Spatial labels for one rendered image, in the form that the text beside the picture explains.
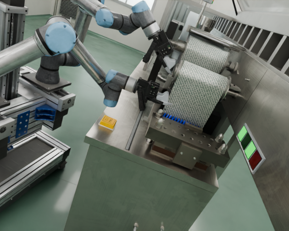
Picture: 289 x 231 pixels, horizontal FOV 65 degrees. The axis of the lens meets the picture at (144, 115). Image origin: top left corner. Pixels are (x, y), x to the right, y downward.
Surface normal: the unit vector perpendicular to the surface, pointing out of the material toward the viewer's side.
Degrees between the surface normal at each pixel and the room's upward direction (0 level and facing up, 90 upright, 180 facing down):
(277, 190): 90
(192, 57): 92
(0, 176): 0
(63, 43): 85
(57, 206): 0
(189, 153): 90
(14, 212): 0
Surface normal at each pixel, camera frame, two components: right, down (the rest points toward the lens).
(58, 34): 0.46, 0.49
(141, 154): 0.34, -0.83
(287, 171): -0.93, -0.37
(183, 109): -0.15, 0.43
